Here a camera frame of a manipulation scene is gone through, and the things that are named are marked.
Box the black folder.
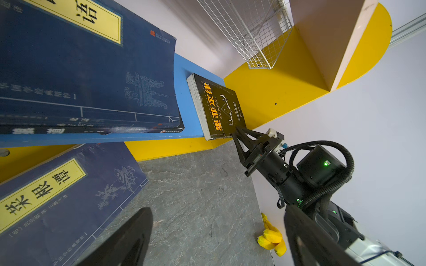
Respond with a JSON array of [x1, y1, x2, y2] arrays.
[[187, 73, 246, 141]]

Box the yellow shelf pink blue boards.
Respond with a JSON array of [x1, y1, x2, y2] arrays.
[[1, 4, 392, 181]]

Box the blue book yellow label top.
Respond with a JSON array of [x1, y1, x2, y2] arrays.
[[1, 143, 148, 266]]

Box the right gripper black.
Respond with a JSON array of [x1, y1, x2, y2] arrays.
[[231, 127, 311, 208]]

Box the black wolf cover book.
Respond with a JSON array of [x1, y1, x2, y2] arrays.
[[1, 125, 185, 135]]

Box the white wire rack rear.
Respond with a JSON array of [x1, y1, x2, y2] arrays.
[[198, 0, 292, 69]]

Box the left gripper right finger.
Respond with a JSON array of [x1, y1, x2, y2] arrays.
[[284, 205, 359, 266]]

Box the blue bottom book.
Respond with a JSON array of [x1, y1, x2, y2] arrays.
[[1, 1, 184, 128]]

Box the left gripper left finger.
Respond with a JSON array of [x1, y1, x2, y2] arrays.
[[79, 207, 153, 266]]

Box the yellow bananas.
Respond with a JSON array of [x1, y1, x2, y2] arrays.
[[257, 213, 287, 257]]

